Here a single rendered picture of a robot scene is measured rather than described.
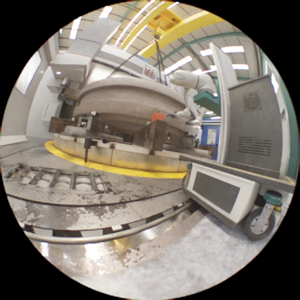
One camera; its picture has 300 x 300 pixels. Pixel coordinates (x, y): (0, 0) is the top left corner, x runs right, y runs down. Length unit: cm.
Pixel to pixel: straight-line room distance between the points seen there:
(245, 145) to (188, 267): 58
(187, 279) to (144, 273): 13
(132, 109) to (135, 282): 202
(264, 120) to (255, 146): 14
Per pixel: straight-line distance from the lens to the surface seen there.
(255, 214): 61
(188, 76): 95
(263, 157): 57
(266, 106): 63
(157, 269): 39
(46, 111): 472
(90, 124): 176
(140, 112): 193
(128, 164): 138
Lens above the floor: 36
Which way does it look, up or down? 2 degrees down
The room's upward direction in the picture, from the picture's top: 10 degrees clockwise
